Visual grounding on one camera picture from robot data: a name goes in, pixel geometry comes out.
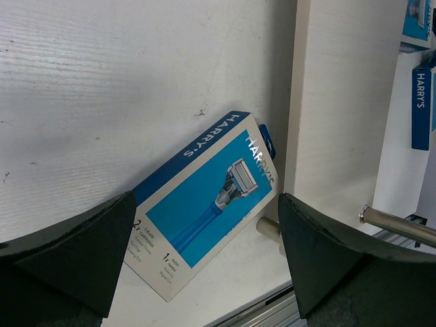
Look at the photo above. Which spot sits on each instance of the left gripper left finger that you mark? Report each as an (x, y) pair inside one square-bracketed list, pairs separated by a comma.
[(66, 274)]

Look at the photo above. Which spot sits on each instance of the aluminium mounting rail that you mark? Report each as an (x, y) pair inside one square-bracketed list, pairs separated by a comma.
[(279, 307)]

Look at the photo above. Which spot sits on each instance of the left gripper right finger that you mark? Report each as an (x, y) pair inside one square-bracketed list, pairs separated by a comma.
[(344, 277)]

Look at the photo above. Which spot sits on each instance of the blue harry's box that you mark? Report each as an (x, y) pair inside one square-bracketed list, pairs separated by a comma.
[(418, 26), (191, 207), (423, 103)]

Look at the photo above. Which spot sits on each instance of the white two-tier shelf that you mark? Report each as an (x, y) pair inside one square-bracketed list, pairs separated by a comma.
[(344, 118)]

